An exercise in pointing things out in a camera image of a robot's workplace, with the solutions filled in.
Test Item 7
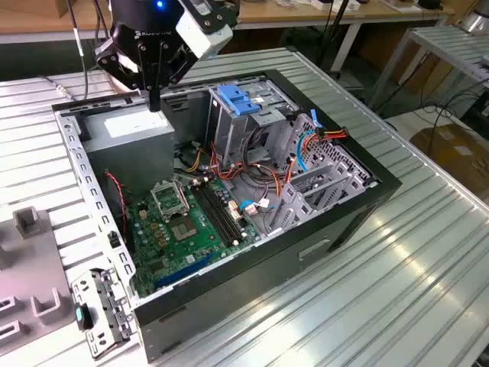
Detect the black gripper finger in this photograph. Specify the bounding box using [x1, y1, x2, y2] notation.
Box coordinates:
[93, 36, 156, 112]
[154, 41, 198, 112]

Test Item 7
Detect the blue data wire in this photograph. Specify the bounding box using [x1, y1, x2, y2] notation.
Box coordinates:
[295, 109, 321, 174]

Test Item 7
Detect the red yellow power wire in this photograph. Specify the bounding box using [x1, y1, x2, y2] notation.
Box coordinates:
[284, 127, 349, 192]

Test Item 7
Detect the grey metal disk bay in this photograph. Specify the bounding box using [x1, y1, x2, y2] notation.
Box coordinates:
[263, 160, 374, 236]

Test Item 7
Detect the blue plastic drive latch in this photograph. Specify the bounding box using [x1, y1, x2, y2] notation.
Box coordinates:
[215, 84, 263, 118]

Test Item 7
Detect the grey optical drive cage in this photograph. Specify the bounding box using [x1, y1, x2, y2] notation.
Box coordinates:
[206, 78, 301, 169]

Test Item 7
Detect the grey power supply unit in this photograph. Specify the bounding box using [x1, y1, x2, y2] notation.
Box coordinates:
[78, 102, 176, 196]

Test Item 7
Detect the metal socket cover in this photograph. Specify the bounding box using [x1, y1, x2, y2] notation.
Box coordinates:
[151, 181, 191, 222]

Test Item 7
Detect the wooden desk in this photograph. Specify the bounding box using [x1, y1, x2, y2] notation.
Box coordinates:
[0, 0, 455, 45]

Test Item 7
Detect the black RAM slot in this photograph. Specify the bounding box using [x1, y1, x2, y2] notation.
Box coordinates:
[194, 182, 238, 248]
[202, 182, 246, 248]
[198, 182, 241, 248]
[190, 182, 234, 248]

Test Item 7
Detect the CPU socket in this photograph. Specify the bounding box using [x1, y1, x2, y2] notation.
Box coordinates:
[167, 215, 200, 245]

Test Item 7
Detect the green motherboard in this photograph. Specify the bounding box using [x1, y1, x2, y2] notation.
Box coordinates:
[125, 177, 264, 299]

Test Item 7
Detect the blue expansion slot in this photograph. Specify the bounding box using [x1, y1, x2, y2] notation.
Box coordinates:
[154, 254, 212, 291]

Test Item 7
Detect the grey parts rack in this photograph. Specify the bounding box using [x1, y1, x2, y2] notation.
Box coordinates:
[0, 206, 74, 345]

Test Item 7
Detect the black PC case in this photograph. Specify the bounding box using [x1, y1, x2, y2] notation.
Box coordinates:
[50, 68, 403, 364]

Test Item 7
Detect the black teal latch clip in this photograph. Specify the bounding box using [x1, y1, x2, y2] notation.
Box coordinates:
[74, 301, 96, 332]

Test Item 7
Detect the metal slat side table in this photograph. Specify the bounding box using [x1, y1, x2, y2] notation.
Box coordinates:
[366, 26, 489, 112]

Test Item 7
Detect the cardboard box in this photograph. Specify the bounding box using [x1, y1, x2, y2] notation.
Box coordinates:
[410, 122, 489, 192]

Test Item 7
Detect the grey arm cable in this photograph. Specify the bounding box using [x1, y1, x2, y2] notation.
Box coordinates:
[67, 0, 89, 101]

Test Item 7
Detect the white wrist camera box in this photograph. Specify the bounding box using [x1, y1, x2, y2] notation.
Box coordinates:
[175, 0, 235, 61]

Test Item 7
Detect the orange black wire bundle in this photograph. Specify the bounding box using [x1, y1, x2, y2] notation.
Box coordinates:
[173, 141, 286, 200]

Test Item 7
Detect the red black fan wire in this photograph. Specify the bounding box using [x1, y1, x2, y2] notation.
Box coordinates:
[103, 171, 130, 231]

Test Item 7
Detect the white plug blue wire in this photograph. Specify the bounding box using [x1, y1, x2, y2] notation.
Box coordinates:
[239, 198, 277, 217]

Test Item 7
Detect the grey slot cover bracket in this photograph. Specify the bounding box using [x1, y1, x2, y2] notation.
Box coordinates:
[70, 267, 138, 360]

